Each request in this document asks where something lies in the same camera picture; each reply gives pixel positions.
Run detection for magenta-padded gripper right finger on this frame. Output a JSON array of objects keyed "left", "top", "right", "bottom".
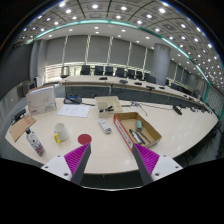
[{"left": 132, "top": 142, "right": 184, "bottom": 186}]

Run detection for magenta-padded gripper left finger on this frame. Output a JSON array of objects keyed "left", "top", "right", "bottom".
[{"left": 40, "top": 142, "right": 92, "bottom": 186}]

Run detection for white drink bottle black cap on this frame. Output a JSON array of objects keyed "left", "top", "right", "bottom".
[{"left": 25, "top": 127, "right": 47, "bottom": 158}]

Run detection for flat round red coaster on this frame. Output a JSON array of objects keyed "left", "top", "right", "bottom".
[{"left": 77, "top": 133, "right": 93, "bottom": 146}]

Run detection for black marker pen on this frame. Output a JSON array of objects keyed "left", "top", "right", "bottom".
[{"left": 129, "top": 128, "right": 152, "bottom": 146}]

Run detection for open brown box red label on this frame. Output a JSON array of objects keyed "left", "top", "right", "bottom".
[{"left": 113, "top": 111, "right": 163, "bottom": 154}]

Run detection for teal grey board eraser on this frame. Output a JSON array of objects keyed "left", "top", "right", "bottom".
[{"left": 135, "top": 119, "right": 144, "bottom": 131}]

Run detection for white printed paper sheet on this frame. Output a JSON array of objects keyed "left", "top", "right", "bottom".
[{"left": 56, "top": 103, "right": 91, "bottom": 118}]

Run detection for black tools in beige box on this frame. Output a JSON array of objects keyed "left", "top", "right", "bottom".
[{"left": 99, "top": 105, "right": 114, "bottom": 113}]

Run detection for black table microphone base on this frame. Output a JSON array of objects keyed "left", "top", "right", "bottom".
[{"left": 172, "top": 105, "right": 184, "bottom": 116}]

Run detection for black desk telephone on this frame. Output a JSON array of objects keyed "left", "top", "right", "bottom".
[{"left": 63, "top": 94, "right": 83, "bottom": 105}]

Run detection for open beige cardboard box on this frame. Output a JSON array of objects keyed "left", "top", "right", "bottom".
[{"left": 94, "top": 95, "right": 124, "bottom": 118}]

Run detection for large white printed carton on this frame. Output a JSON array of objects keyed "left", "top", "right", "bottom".
[{"left": 25, "top": 84, "right": 58, "bottom": 116}]

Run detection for long curved conference desk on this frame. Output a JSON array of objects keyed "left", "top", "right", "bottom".
[{"left": 59, "top": 74, "right": 208, "bottom": 108}]

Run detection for grey box monitor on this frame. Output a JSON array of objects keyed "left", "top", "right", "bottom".
[{"left": 16, "top": 81, "right": 37, "bottom": 98}]

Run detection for row of black office chairs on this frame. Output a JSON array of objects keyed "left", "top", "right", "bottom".
[{"left": 59, "top": 64, "right": 158, "bottom": 84}]

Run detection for round recessed ceiling lights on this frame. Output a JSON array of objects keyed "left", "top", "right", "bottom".
[{"left": 21, "top": 1, "right": 223, "bottom": 83}]

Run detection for white mug yellow handle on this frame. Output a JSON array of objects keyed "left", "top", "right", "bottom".
[{"left": 53, "top": 122, "right": 70, "bottom": 144}]

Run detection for black device with cables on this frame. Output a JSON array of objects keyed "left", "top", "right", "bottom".
[{"left": 11, "top": 108, "right": 28, "bottom": 123}]

